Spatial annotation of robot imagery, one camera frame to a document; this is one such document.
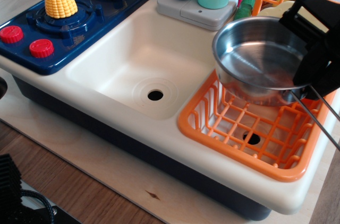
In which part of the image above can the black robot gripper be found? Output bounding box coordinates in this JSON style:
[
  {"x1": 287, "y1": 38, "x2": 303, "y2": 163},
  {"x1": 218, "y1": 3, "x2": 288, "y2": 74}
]
[{"x1": 279, "y1": 0, "x2": 339, "y2": 100}]

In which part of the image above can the stainless steel pan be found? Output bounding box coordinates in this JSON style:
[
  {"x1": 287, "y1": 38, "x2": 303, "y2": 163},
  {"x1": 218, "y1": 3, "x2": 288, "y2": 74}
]
[{"x1": 212, "y1": 16, "x2": 339, "y2": 148}]

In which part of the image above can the orange plastic drying rack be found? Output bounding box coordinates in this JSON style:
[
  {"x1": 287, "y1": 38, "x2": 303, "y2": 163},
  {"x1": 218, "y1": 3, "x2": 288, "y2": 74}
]
[{"x1": 177, "y1": 73, "x2": 328, "y2": 182}]

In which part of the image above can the cream toy sink unit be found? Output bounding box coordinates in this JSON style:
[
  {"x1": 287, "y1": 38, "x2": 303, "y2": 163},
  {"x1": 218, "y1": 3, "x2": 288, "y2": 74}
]
[{"x1": 1, "y1": 0, "x2": 328, "y2": 220}]

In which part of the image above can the cream scalloped toy plate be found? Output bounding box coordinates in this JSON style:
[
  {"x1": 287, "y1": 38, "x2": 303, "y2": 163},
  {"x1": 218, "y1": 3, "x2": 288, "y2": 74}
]
[{"x1": 258, "y1": 1, "x2": 328, "y2": 32}]

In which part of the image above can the green toy cucumber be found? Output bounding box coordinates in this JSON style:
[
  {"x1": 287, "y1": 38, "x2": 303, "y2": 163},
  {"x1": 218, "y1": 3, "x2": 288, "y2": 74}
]
[{"x1": 234, "y1": 0, "x2": 256, "y2": 20}]

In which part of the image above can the grey toy faucet base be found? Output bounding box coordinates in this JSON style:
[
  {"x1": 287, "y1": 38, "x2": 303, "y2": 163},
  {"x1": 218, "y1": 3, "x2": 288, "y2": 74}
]
[{"x1": 157, "y1": 0, "x2": 238, "y2": 31}]

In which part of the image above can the yellow toy corn cob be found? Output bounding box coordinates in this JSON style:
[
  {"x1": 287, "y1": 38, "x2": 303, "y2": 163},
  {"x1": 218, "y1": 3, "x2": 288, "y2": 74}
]
[{"x1": 45, "y1": 0, "x2": 78, "y2": 19}]

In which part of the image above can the red stove knob front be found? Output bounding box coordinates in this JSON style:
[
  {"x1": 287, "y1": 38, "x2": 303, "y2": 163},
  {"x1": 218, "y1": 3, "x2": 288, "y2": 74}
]
[{"x1": 29, "y1": 39, "x2": 54, "y2": 58}]

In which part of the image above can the red stove knob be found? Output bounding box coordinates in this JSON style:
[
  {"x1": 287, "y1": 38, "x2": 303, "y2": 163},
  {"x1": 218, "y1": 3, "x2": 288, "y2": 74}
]
[
  {"x1": 0, "y1": 25, "x2": 24, "y2": 44},
  {"x1": 29, "y1": 39, "x2": 54, "y2": 58}
]

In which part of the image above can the navy blue toy stove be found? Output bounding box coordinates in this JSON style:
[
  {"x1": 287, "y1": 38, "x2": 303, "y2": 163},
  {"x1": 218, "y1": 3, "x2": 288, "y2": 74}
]
[{"x1": 1, "y1": 0, "x2": 148, "y2": 75}]

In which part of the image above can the red stove knob rear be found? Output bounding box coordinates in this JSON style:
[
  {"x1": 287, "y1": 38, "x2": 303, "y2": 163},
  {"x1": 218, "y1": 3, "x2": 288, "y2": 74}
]
[{"x1": 0, "y1": 25, "x2": 24, "y2": 44}]

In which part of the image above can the black bracket with screw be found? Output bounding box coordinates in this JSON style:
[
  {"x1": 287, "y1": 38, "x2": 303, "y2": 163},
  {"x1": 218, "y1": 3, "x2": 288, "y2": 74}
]
[{"x1": 52, "y1": 206, "x2": 81, "y2": 224}]

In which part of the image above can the black braided cable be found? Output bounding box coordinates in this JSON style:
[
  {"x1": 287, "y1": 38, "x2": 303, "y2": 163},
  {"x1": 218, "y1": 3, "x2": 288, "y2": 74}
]
[{"x1": 20, "y1": 188, "x2": 55, "y2": 224}]

